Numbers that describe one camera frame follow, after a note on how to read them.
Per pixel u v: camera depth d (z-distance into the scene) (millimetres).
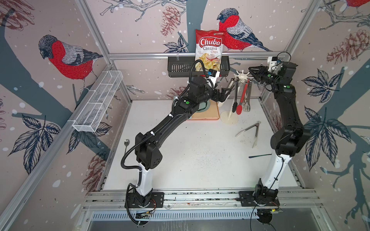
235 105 878
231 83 820
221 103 949
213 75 622
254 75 763
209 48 837
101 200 753
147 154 517
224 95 657
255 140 973
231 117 1072
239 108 861
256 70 762
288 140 533
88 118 714
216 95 647
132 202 721
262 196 661
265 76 724
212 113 1108
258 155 901
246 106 876
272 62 744
